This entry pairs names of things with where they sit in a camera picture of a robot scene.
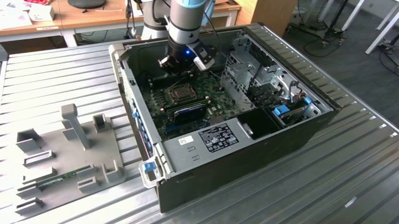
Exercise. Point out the thin metal locking lever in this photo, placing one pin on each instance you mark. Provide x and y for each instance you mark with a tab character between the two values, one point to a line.
177	82

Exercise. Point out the silver CPU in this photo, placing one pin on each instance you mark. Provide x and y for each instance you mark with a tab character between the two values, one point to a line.
181	93

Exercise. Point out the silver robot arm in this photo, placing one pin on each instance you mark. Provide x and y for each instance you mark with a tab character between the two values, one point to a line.
182	18

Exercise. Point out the CPU socket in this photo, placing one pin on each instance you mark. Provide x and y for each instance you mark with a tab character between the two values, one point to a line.
170	99

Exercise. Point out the blue expansion slot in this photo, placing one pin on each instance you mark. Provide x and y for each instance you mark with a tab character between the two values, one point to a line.
169	129

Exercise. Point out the green RAM stick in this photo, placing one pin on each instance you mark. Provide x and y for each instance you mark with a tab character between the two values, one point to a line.
56	180
186	104

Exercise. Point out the metal drive cage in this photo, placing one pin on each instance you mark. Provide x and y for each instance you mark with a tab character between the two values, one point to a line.
240	70

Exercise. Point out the green motherboard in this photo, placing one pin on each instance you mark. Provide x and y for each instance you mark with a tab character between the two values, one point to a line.
220	102

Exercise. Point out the black graphics card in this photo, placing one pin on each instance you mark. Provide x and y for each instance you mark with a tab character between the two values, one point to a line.
189	115

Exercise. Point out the wooden desk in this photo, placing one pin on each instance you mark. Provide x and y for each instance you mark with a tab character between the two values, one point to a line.
102	16

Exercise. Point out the wooden cabinet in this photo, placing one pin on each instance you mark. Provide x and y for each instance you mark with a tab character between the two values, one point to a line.
270	14

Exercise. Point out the dark round object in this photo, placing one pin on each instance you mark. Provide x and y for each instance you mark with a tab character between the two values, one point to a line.
86	3

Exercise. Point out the hard disk in blue carrier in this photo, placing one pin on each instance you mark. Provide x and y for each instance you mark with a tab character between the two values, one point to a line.
280	109

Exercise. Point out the grey power supply unit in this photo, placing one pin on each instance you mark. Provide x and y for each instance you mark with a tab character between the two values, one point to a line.
182	155

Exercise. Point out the blue carrier tab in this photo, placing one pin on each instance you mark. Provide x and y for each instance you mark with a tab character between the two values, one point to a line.
306	101

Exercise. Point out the blue case latch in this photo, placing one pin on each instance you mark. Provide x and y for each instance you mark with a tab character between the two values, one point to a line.
148	165

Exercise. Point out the white cardboard box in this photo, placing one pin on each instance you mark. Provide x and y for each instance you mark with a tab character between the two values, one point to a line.
41	12

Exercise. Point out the grey parts rack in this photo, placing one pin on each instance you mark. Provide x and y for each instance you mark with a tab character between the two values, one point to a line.
77	158

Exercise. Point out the black wheeled stand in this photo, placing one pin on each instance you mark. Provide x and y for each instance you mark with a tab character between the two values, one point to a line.
333	21

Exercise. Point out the black open PC case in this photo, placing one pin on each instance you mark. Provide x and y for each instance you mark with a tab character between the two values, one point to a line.
236	177

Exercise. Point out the white paper stack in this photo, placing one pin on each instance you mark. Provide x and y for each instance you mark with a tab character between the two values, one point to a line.
12	16

